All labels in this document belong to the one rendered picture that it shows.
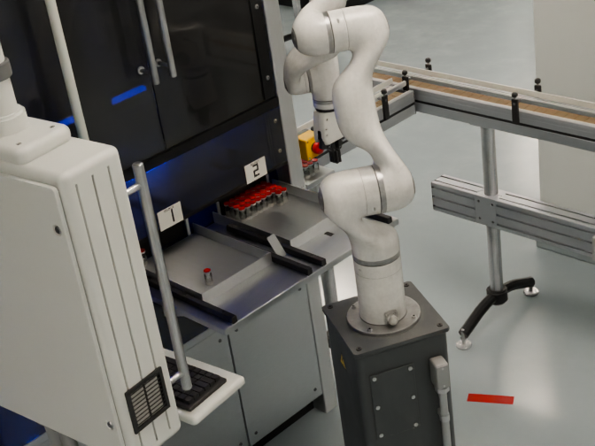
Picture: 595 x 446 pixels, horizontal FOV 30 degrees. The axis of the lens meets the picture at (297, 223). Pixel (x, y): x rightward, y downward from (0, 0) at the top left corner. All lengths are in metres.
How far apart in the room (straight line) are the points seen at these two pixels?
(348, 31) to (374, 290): 0.64
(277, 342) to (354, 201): 1.12
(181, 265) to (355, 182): 0.76
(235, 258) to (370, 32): 0.89
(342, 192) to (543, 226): 1.47
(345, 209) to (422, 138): 3.32
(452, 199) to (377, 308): 1.45
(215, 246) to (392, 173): 0.81
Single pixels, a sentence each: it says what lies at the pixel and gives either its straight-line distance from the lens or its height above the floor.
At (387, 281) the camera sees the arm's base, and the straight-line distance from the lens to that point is 2.76.
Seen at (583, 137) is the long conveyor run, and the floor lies 0.89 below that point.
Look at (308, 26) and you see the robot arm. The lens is 2.61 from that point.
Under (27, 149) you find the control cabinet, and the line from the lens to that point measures 2.34.
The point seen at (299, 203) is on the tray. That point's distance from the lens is 3.44.
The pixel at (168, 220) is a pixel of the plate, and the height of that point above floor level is 1.01.
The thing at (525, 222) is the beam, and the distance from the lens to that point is 4.04.
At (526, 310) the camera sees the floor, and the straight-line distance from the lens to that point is 4.44.
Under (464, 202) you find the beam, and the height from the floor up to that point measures 0.50.
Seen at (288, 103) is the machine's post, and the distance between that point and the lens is 3.42.
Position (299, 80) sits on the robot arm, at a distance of 3.03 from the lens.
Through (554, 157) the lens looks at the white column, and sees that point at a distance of 4.61.
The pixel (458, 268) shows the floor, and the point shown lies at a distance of 4.72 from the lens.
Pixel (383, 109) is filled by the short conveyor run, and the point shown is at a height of 0.93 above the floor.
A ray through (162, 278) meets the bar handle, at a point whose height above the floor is 1.20.
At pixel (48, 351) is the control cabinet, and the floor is 1.08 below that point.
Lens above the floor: 2.43
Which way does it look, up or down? 28 degrees down
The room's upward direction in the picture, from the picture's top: 9 degrees counter-clockwise
